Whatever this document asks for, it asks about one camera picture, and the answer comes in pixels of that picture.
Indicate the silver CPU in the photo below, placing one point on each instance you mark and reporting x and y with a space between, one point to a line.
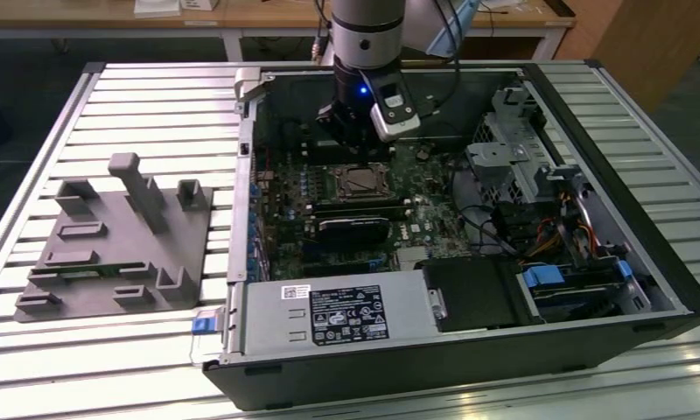
363 181

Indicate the black RAM slot bank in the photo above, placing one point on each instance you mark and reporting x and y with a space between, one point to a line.
356 207
327 153

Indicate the CPU socket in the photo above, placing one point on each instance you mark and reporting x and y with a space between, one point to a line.
339 198

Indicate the grey metal drive cage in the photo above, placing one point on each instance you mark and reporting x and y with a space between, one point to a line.
496 162

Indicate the green motherboard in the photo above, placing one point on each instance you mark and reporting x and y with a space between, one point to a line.
438 210

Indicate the black graphics card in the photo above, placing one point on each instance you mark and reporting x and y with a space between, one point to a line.
350 234

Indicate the white cardboard box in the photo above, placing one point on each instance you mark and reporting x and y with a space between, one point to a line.
157 9

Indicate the silver chipset heatsink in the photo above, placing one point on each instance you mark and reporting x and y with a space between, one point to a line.
414 257

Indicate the wooden desk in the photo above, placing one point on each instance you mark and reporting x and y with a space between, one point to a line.
93 19

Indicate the wooden cabinet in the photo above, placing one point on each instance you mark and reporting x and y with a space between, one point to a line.
647 44

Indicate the grey parts rack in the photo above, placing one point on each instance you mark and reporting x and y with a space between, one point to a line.
123 245

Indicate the grey power supply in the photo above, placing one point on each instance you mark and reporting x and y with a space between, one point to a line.
268 315

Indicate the blue disk carrier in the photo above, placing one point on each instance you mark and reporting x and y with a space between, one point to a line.
538 277

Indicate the green RAM stick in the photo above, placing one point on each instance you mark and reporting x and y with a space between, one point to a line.
108 270

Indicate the blue case release latch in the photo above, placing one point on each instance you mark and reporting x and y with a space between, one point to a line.
205 326

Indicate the blue plastic latch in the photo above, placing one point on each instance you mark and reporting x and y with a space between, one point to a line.
623 270

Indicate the black PC case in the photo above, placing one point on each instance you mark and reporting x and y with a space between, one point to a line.
386 380

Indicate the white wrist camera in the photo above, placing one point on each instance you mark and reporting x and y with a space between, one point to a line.
394 114

